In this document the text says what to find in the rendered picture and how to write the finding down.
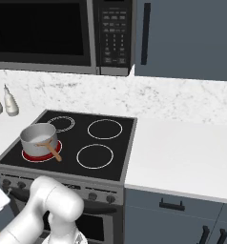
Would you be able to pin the black stove knob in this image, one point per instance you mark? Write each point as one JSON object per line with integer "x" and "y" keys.
{"x": 21, "y": 185}
{"x": 92, "y": 196}
{"x": 110, "y": 199}
{"x": 6, "y": 182}

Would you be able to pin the grey wall cupboard door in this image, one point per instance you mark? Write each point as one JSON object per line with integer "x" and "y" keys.
{"x": 191, "y": 38}

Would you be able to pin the black and steel stove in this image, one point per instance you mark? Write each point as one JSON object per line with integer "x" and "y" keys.
{"x": 96, "y": 152}

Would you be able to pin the grey drawer front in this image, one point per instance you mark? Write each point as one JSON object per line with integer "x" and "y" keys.
{"x": 144, "y": 200}

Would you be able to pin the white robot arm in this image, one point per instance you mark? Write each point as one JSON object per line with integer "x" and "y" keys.
{"x": 56, "y": 203}

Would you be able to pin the black and steel microwave oven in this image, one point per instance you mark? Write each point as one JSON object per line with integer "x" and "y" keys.
{"x": 42, "y": 31}

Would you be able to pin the white bottle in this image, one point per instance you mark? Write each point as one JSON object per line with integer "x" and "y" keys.
{"x": 10, "y": 103}

